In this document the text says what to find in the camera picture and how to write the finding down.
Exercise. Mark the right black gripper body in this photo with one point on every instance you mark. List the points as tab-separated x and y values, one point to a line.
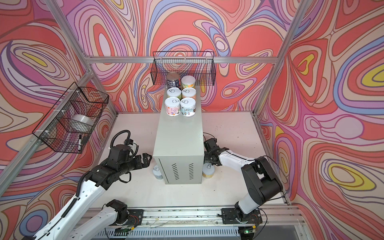
207	157

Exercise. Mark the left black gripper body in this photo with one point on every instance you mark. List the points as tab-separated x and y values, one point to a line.
132	164

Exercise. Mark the white lid can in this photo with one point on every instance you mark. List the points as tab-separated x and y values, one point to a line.
172	106
188	107
157	173

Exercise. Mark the group can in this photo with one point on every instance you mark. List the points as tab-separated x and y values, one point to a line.
189	93
208	170

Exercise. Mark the green label can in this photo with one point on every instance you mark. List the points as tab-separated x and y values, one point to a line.
174	92

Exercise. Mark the orange peach can large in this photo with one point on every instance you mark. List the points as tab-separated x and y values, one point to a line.
188	82

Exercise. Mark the dark blue tomato can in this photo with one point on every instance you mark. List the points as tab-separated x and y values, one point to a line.
173	80

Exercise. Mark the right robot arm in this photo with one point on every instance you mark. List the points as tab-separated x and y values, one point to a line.
261	180

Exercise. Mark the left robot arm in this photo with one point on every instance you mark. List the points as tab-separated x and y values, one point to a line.
123	158

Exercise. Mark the grey metal cabinet counter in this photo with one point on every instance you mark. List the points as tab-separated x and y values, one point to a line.
179	147

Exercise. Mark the black marker pen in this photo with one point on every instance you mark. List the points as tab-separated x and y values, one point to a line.
80	143

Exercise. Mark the silver tape roll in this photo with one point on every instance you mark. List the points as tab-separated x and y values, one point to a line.
83	119

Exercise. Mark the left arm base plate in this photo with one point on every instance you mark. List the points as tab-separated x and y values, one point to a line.
130	217

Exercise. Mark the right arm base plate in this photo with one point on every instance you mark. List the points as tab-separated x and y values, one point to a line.
235	216

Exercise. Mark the black wire basket left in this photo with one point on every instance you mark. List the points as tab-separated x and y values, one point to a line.
61	134

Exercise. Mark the black wire basket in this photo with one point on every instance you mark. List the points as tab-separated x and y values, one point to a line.
199	64
61	134

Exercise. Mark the black wire basket back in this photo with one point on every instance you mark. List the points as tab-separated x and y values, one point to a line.
199	64

